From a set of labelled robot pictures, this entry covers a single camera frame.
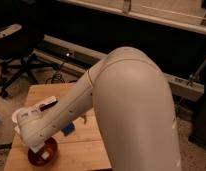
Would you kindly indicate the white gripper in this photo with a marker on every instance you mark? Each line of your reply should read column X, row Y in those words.
column 36, row 148

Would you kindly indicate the white plastic bottle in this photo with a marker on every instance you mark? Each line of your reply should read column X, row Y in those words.
column 45, row 155

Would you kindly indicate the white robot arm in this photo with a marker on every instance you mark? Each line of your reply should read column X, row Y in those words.
column 134, row 109

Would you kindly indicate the orange ceramic bowl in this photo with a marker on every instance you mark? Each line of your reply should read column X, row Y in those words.
column 36, row 159

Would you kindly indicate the wooden table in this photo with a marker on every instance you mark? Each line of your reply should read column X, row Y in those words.
column 82, row 150

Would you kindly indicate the black office chair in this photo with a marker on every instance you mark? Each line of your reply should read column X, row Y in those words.
column 17, row 43

